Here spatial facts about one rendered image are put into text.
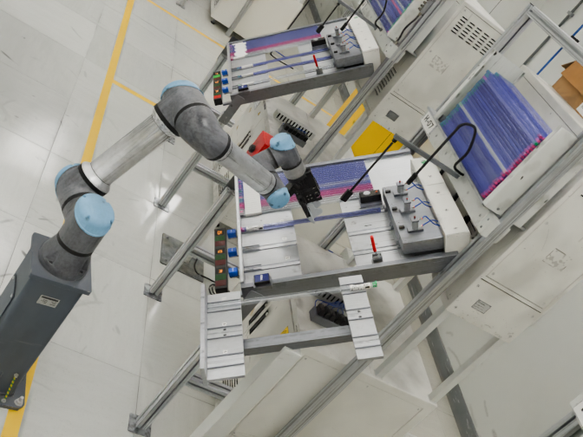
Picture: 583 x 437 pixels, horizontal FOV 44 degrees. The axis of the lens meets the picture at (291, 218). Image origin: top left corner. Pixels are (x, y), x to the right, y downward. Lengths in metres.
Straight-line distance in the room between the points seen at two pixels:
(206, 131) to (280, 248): 0.62
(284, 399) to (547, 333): 1.79
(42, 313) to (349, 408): 1.19
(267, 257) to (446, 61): 1.62
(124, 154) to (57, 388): 0.94
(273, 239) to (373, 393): 0.69
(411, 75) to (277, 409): 1.78
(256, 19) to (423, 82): 3.41
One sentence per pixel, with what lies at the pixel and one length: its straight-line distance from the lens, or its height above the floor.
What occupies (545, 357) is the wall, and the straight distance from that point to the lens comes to 3.99.
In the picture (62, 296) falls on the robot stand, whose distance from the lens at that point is 2.23.
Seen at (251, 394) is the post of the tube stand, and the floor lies 0.60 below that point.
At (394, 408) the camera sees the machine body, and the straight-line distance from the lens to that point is 2.83.
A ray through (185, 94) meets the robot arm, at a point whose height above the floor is 1.15.
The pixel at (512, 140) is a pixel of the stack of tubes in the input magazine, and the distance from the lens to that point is 2.35.
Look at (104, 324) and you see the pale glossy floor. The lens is 2.99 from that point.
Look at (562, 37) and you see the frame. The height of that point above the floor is 1.88.
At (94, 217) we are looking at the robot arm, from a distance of 2.08.
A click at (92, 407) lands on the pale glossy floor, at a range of 2.70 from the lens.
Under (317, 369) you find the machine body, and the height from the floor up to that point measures 0.55.
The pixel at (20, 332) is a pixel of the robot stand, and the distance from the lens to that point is 2.34.
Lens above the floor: 1.93
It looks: 25 degrees down
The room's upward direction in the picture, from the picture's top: 40 degrees clockwise
